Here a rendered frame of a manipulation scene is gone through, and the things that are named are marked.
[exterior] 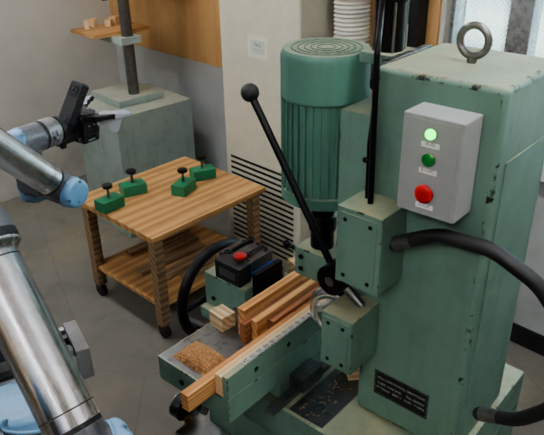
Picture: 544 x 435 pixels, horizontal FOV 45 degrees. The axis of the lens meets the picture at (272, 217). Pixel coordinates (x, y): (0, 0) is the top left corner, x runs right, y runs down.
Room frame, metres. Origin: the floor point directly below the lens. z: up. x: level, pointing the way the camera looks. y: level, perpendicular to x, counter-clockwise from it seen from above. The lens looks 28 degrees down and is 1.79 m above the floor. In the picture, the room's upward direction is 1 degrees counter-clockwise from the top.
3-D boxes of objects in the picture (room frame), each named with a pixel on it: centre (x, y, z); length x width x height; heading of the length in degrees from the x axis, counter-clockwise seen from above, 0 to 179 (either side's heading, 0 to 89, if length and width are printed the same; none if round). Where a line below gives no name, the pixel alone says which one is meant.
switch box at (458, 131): (0.92, -0.25, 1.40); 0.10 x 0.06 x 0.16; 48
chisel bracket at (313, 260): (1.22, -0.12, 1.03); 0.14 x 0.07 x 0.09; 48
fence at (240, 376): (1.17, -0.10, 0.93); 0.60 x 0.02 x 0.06; 138
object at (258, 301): (1.23, 0.00, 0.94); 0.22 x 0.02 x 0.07; 138
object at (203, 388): (1.16, -0.04, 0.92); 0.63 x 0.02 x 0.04; 138
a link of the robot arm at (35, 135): (1.53, 0.61, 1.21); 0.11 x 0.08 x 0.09; 145
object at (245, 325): (1.20, 0.00, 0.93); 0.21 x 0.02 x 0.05; 138
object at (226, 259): (1.32, 0.07, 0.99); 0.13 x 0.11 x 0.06; 138
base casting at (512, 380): (1.16, -0.20, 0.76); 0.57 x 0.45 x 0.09; 48
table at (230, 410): (1.27, 0.00, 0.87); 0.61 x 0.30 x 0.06; 138
